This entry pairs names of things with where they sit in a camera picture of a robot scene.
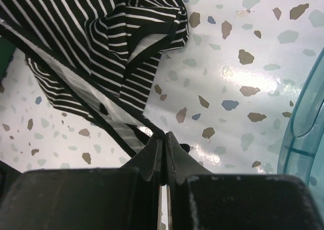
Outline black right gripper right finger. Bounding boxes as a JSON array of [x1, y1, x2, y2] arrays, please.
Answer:
[[165, 132, 323, 229]]

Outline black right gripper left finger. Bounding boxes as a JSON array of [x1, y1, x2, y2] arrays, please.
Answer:
[[1, 136, 163, 229]]

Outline black white striped tank top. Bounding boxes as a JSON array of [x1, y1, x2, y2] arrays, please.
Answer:
[[1, 0, 189, 156]]

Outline blue transparent plastic bin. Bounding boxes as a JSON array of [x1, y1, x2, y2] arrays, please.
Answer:
[[276, 48, 324, 188]]

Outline green compartment tray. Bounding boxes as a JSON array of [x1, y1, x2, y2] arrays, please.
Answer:
[[0, 36, 16, 80]]

